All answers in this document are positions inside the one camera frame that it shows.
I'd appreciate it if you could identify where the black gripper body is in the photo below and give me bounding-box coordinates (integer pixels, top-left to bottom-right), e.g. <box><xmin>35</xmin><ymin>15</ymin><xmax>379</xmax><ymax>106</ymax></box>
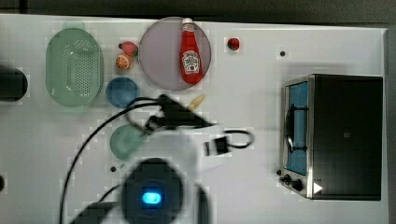
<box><xmin>145</xmin><ymin>94</ymin><xmax>213</xmax><ymax>132</ymax></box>

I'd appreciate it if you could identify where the peeled toy banana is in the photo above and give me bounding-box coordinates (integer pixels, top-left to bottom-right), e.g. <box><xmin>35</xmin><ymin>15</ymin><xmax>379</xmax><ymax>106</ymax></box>
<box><xmin>187</xmin><ymin>94</ymin><xmax>205</xmax><ymax>111</ymax></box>

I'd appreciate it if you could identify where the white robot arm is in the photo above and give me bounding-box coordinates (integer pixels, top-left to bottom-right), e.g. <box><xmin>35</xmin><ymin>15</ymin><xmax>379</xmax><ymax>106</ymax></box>
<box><xmin>68</xmin><ymin>94</ymin><xmax>254</xmax><ymax>224</ymax></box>

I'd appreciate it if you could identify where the green mug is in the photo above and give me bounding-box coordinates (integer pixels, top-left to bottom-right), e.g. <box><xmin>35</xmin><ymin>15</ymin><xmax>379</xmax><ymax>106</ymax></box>
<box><xmin>110</xmin><ymin>125</ymin><xmax>146</xmax><ymax>169</ymax></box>

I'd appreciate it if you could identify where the red ketchup bottle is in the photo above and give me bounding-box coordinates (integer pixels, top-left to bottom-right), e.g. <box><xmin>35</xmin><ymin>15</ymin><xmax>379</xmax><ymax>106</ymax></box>
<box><xmin>179</xmin><ymin>18</ymin><xmax>203</xmax><ymax>84</ymax></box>

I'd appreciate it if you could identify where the blue bowl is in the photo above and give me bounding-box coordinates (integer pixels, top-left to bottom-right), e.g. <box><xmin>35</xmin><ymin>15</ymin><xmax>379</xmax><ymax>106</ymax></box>
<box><xmin>106</xmin><ymin>77</ymin><xmax>140</xmax><ymax>108</ymax></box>

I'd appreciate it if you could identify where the purple round plate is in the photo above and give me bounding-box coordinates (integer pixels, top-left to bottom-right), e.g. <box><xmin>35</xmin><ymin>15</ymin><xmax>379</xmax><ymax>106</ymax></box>
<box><xmin>137</xmin><ymin>16</ymin><xmax>212</xmax><ymax>91</ymax></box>

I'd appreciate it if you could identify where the toy orange half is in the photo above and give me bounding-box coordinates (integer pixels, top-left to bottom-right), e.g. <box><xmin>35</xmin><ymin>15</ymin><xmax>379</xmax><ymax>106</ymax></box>
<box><xmin>116</xmin><ymin>53</ymin><xmax>132</xmax><ymax>70</ymax></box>

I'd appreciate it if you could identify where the toy strawberry large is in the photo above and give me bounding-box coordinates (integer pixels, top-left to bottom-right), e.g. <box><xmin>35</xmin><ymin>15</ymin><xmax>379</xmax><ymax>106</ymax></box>
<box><xmin>119</xmin><ymin>41</ymin><xmax>138</xmax><ymax>57</ymax></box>

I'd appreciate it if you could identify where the small red toy strawberry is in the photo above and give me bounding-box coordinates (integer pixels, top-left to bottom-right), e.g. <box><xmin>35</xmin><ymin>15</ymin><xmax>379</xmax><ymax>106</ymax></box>
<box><xmin>227</xmin><ymin>37</ymin><xmax>240</xmax><ymax>51</ymax></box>

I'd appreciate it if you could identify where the green perforated colander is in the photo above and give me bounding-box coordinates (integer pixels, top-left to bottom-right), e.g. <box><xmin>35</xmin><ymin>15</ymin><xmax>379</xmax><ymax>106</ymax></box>
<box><xmin>46</xmin><ymin>28</ymin><xmax>104</xmax><ymax>107</ymax></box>

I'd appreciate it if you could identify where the black toaster oven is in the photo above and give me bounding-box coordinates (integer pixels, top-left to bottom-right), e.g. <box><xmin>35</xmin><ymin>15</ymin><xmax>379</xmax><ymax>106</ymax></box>
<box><xmin>276</xmin><ymin>74</ymin><xmax>384</xmax><ymax>201</ymax></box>

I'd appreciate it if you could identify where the black frying pan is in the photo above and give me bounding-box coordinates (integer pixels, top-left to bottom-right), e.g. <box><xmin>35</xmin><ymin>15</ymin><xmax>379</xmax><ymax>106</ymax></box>
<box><xmin>0</xmin><ymin>66</ymin><xmax>28</xmax><ymax>102</ymax></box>

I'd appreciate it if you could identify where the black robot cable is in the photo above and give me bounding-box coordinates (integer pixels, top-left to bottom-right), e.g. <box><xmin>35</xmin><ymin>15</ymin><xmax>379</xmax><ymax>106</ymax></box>
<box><xmin>59</xmin><ymin>96</ymin><xmax>163</xmax><ymax>224</ymax></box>

